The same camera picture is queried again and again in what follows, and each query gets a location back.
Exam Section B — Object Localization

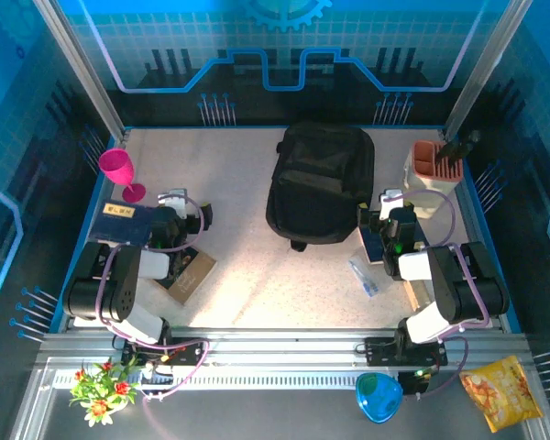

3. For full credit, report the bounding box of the clear bag of blue pens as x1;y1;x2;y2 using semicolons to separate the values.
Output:
347;249;393;298

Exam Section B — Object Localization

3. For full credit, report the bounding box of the brown kraft notebook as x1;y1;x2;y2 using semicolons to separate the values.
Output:
150;247;218;307

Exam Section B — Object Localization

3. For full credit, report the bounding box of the black backpack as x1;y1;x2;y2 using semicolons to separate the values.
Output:
265;121;377;252

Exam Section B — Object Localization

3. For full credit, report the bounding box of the yellow snack bag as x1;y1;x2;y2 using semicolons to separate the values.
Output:
458;355;545;435

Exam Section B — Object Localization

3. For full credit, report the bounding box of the orange and white utensil holder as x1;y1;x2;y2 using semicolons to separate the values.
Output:
401;139;465;220

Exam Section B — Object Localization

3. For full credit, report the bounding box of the pink plastic goblet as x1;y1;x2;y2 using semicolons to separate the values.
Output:
98;148;147;204

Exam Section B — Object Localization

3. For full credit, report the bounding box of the black tool in holder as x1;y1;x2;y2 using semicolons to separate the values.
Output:
434;130;482;166

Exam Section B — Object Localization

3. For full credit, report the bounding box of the black controller board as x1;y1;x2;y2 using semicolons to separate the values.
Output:
397;366;439;398

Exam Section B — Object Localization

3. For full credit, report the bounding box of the blue plastic bowl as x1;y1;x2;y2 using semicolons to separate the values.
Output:
355;371;404;425

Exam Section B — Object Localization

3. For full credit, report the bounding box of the artificial flower plant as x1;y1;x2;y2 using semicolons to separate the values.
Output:
68;359;143;428

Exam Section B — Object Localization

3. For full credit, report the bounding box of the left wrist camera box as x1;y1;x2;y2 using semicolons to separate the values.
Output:
158;186;190;216

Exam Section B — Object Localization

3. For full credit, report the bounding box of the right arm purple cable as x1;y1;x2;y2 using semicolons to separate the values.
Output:
391;188;491;399

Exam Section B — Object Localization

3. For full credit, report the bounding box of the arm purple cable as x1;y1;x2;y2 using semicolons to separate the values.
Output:
94;192;211;430
391;188;491;399

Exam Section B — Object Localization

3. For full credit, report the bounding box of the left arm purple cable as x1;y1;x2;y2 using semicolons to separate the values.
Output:
94;192;211;430

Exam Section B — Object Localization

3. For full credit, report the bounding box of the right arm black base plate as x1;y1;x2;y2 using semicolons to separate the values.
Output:
363;335;449;368

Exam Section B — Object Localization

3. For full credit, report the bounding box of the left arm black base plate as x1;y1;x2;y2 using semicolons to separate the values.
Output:
121;336;211;368

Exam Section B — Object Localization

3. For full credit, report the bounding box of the aluminium frame rail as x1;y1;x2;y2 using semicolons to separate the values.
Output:
38;325;531;368

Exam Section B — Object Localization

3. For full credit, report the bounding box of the slotted cable duct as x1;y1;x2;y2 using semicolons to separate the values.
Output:
52;369;363;391

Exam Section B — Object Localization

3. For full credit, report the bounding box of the aluminium frame post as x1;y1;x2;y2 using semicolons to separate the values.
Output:
30;0;130;142
443;0;535;138

